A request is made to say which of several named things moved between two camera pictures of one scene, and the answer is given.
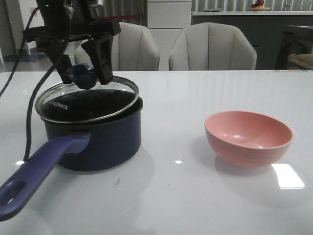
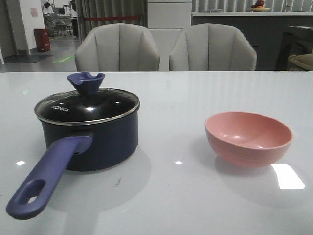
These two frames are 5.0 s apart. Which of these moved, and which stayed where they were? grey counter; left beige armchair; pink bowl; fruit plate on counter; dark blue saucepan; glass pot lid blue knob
Moved: glass pot lid blue knob; dark blue saucepan
Stayed: pink bowl; fruit plate on counter; left beige armchair; grey counter
